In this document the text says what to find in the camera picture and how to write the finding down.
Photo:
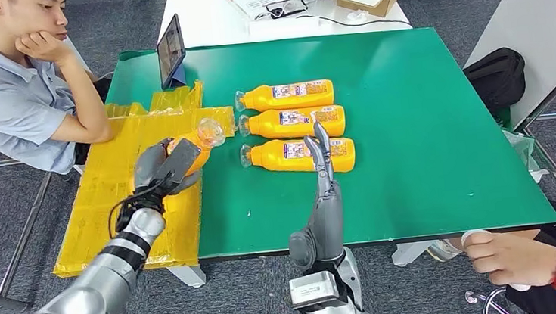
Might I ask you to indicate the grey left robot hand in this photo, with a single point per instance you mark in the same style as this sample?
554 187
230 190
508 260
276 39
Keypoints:
180 162

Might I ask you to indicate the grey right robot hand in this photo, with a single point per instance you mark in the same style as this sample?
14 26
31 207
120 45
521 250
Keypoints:
326 222

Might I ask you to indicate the orange detergent bottle clear cap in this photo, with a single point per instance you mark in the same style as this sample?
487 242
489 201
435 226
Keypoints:
265 126
268 158
206 137
263 98

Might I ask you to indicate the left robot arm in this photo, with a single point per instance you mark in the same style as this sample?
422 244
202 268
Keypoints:
103 282

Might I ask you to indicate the yellow taped plastic mat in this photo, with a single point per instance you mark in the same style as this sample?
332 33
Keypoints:
105 191

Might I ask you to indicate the white table leg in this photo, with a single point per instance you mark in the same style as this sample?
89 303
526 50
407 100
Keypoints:
412 254
190 276

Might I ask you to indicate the black tablet on stand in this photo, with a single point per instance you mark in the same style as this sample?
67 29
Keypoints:
170 52

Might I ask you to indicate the green table mat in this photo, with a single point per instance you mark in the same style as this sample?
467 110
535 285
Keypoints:
407 139

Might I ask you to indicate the white flat box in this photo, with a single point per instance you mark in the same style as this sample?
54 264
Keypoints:
281 24

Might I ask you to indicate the chrome stool base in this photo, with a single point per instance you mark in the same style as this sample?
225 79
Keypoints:
492 303

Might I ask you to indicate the person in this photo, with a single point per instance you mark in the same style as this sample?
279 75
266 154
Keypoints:
508 261
1 99

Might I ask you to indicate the small black gadget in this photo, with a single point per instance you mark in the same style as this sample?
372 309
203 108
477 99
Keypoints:
287 7

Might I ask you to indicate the clear plastic bag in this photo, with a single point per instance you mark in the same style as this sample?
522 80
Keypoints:
524 149

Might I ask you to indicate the black backpack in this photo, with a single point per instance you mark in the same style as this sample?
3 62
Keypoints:
497 78

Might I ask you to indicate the white cabinet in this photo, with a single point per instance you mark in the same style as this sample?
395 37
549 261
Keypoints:
537 12

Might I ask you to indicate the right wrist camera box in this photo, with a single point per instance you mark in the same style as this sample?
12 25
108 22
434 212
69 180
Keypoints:
314 288

